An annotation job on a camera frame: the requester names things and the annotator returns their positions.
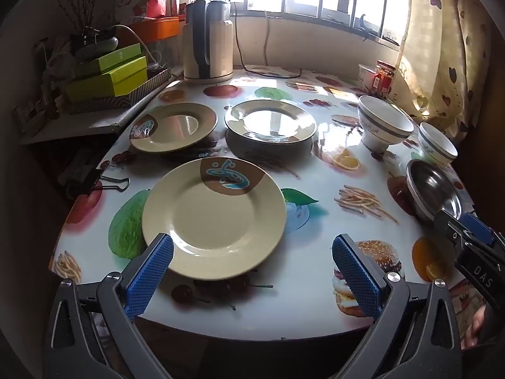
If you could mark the person's right hand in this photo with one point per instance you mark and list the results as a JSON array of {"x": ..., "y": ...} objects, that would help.
[{"x": 473, "y": 327}]

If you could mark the small white blue-striped bowl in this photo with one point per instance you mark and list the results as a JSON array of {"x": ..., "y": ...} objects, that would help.
[{"x": 438, "y": 142}]

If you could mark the grey side shelf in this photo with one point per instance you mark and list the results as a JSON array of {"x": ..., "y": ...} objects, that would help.
[{"x": 79, "y": 126}]

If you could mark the cream electric kettle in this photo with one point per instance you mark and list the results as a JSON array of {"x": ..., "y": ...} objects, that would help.
[{"x": 205, "y": 43}]

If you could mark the brown-rimmed cream plate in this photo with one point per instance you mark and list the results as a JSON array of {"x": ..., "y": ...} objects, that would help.
[{"x": 272, "y": 120}]

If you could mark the large white blue-striped bowl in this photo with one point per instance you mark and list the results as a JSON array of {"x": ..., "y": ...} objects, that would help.
[{"x": 384, "y": 120}]

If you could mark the thin green box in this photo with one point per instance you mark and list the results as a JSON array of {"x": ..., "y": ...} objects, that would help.
[{"x": 118, "y": 56}]

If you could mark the stainless steel bowl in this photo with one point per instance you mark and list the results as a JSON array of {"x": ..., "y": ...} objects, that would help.
[{"x": 432, "y": 193}]

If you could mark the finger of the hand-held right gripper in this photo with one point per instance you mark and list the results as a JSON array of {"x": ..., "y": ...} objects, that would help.
[
  {"x": 479, "y": 229},
  {"x": 447, "y": 225}
]

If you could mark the red-lidded sauce jar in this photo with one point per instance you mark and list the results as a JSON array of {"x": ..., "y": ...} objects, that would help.
[{"x": 384, "y": 75}]

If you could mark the heart-print curtain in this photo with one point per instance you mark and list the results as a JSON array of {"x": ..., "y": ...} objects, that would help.
[{"x": 442, "y": 47}]

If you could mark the cream plate with brown patch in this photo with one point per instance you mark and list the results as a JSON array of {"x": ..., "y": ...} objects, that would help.
[{"x": 213, "y": 221}]

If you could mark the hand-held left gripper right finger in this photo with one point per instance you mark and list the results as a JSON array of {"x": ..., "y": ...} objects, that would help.
[{"x": 355, "y": 276}]

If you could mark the brown-rimmed plate with blue mark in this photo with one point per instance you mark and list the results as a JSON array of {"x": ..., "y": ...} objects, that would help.
[{"x": 173, "y": 126}]

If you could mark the thick green box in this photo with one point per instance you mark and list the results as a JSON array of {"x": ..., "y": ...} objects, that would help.
[{"x": 106, "y": 83}]

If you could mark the grey patterned tray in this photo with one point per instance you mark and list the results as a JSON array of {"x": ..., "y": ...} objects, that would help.
[{"x": 146, "y": 87}]

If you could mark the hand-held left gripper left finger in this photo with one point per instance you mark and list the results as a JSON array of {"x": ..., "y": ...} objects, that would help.
[{"x": 152, "y": 274}]

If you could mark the orange box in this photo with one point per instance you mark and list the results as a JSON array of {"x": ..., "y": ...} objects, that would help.
[{"x": 158, "y": 27}]

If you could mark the black binder clip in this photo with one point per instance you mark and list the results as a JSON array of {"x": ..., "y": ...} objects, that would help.
[{"x": 88, "y": 181}]

